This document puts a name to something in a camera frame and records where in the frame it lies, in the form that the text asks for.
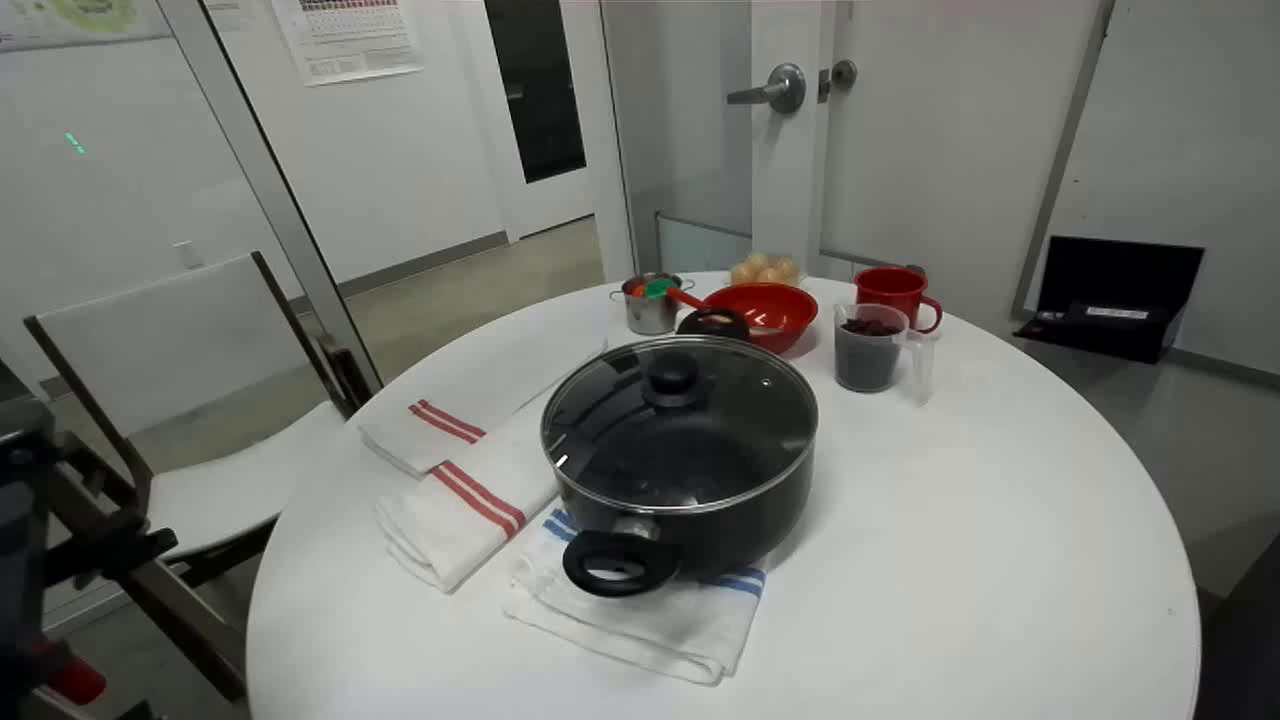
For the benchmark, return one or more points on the open black case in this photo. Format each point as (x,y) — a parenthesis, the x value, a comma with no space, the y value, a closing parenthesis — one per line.
(1122,280)

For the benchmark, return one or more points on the clear measuring cup dark contents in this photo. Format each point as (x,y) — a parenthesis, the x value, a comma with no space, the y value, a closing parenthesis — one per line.
(864,352)

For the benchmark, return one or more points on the grey glass partition frame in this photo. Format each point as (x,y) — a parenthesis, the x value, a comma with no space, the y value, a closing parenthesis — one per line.
(266,203)

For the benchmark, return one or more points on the wall poster green print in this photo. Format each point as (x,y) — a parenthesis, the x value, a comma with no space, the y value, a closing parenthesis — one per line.
(64,16)

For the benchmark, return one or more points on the black metal stand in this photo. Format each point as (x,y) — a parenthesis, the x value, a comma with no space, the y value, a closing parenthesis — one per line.
(25,532)

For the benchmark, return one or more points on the red bowl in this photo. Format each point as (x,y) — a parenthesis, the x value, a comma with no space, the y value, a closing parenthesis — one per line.
(773,315)

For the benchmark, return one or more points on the white door dark window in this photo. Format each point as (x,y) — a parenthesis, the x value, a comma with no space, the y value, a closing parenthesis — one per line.
(535,82)

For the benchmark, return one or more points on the white towel red stripes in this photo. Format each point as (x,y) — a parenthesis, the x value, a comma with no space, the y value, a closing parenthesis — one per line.
(483,382)
(454,527)

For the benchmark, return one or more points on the white towel blue stripes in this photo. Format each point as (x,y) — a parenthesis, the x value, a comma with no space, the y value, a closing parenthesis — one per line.
(641,634)

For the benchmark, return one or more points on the beige round ball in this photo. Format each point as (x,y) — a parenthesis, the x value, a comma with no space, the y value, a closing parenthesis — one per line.
(749,271)
(780,271)

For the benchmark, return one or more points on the black cooking pot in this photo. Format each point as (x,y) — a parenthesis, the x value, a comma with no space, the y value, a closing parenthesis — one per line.
(746,523)

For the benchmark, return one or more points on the white wall board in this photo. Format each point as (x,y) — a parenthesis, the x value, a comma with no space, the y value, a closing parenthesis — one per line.
(1201,134)

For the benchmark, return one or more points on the white chair dark frame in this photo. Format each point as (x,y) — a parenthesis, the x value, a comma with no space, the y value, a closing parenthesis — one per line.
(175,335)

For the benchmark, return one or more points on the white wall poster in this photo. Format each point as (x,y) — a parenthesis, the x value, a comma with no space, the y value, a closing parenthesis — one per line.
(345,38)

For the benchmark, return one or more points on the glass lid with black knob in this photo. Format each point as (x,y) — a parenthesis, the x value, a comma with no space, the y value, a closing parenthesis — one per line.
(670,378)

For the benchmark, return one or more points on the white door frosted glass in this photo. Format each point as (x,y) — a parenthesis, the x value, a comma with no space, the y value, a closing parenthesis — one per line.
(786,172)

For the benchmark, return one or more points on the red mug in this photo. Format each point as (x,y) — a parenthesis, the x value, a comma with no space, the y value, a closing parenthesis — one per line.
(890,287)

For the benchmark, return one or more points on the small green red object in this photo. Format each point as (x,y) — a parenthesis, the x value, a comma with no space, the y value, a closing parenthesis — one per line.
(649,315)

